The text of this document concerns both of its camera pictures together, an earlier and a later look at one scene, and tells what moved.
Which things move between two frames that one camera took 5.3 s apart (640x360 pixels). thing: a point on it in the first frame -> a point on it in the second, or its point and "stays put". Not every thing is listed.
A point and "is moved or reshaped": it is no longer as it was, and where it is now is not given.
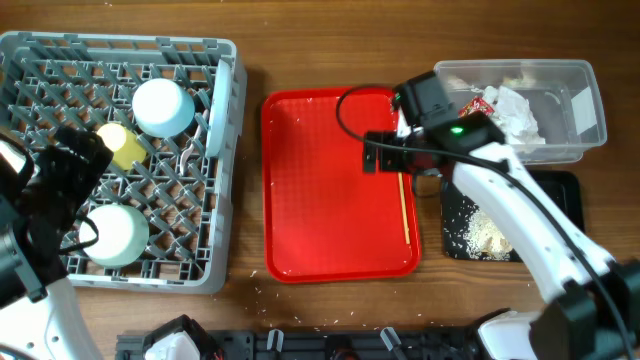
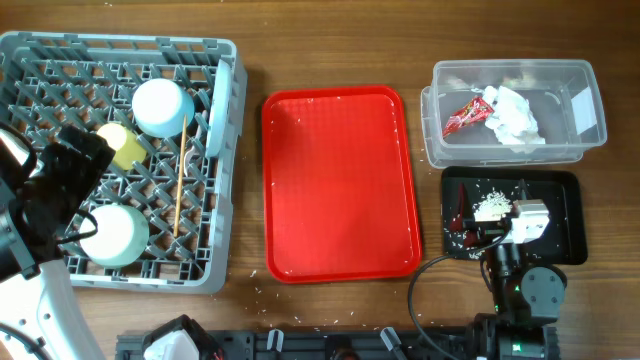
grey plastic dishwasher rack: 165,214 stays put
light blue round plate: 219,109 stays put
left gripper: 82,176 stays put
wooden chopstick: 404,207 -> 181,176
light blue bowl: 162,108 stays put
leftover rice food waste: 485,240 is moved or reshaped
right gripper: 389,159 -> 483,232
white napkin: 513,116 stays put
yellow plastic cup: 126,146 stays put
